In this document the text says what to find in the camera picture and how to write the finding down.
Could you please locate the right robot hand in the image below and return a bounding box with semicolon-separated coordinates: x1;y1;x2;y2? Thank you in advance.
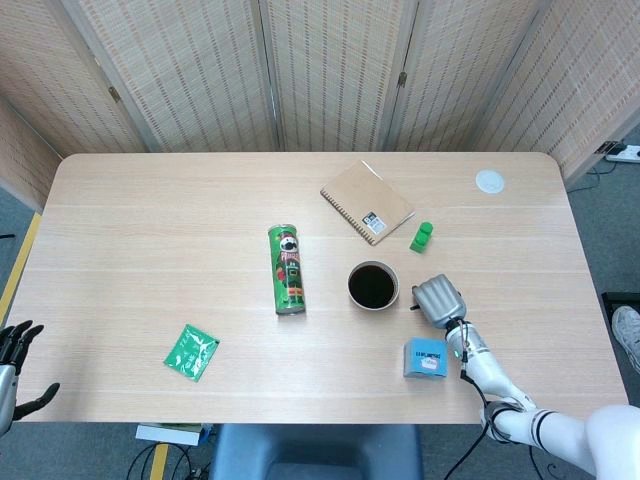
409;274;469;330

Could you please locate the white ceramic bowl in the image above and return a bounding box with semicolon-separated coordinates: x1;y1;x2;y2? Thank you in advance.
347;260;401;312

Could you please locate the white sneaker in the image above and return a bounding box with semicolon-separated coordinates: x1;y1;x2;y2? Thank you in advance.
611;305;640;375

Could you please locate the blue cardboard box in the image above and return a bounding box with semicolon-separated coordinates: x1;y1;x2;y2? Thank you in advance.
402;337;450;379

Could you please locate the black flat floor frame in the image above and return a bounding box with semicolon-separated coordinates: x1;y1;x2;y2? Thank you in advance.
599;292;640;314

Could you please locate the green Pringles can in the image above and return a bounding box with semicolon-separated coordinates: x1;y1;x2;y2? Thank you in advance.
266;223;307;317

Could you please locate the dark coffee liquid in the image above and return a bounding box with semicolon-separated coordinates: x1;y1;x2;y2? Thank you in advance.
349;263;398;308

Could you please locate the green tea sachet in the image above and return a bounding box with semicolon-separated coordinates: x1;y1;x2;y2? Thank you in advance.
162;323;222;383

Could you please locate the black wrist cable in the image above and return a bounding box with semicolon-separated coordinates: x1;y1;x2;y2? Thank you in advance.
452;322;501;441

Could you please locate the white power strip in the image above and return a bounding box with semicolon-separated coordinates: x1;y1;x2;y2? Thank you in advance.
606;143;640;164

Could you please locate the green toy building block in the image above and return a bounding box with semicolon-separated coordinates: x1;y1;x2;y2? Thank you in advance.
409;221;434;254

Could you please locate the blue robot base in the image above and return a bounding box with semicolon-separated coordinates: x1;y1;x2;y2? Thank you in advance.
208;423;426;480

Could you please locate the woven folding screen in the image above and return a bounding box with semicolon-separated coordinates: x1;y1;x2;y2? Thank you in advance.
0;0;640;211

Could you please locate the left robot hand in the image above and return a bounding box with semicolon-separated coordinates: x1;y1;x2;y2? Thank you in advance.
0;320;61;435

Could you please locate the brown spiral notebook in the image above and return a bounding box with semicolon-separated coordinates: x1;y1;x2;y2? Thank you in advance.
319;159;417;247

